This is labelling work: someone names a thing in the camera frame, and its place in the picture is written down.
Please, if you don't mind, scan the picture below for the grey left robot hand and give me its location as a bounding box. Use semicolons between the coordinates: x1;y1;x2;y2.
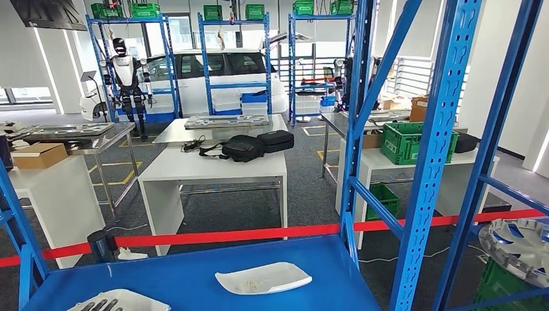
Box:
79;299;124;311

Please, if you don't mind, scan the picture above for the white curved plastic part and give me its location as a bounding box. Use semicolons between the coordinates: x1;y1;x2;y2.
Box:
214;262;313;295
66;288;172;311

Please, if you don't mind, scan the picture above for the blue steel shelf rack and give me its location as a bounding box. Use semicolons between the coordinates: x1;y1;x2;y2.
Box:
431;0;549;311
197;12;273;117
85;15;183;125
288;12;357;128
0;0;484;311

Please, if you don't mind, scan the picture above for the white power strip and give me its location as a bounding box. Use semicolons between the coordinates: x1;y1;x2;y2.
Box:
117;248;149;261

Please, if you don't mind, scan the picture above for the white table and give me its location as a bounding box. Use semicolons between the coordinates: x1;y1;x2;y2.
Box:
335;137;500;251
138;148;288;257
8;155;106;269

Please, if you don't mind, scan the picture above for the red barrier belt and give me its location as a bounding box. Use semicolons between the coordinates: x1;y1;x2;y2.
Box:
0;209;546;269

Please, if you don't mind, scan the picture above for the cardboard box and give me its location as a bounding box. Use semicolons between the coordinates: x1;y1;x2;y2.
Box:
362;133;383;150
11;143;69;170
381;96;412;111
409;95;430;123

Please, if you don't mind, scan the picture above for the steel table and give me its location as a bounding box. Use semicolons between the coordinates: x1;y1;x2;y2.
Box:
321;109;412;179
23;122;140;220
153;113;289;149

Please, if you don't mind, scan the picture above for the long grey metal panel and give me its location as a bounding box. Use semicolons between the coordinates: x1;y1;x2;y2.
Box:
25;123;116;139
184;113;271;130

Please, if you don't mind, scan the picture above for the black laptop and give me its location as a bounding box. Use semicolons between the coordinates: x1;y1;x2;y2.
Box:
0;135;14;172

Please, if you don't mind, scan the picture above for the white tablet floor stand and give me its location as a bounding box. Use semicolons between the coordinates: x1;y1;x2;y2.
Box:
80;71;109;123

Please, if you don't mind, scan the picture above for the white car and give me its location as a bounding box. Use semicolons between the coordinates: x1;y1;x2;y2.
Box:
80;48;289;123

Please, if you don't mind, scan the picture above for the white black humanoid robot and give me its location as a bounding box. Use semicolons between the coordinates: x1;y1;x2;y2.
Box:
332;56;383;113
99;38;153;141

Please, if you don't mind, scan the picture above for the black zip case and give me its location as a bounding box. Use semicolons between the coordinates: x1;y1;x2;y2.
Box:
256;130;295;154
453;132;480;154

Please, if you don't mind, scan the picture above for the black hanging screen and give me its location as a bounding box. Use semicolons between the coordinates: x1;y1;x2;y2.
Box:
8;0;88;32

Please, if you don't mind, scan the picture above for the grey round metal casting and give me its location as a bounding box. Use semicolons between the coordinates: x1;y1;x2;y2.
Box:
478;218;549;289

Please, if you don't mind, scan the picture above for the black stanchion post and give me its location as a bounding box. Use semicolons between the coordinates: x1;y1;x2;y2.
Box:
87;230;117;264

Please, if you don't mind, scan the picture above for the black cable bundle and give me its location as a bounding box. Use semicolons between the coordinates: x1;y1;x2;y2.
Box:
181;135;207;153

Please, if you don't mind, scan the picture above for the white floor cable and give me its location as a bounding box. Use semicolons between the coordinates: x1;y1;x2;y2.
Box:
358;244;487;264

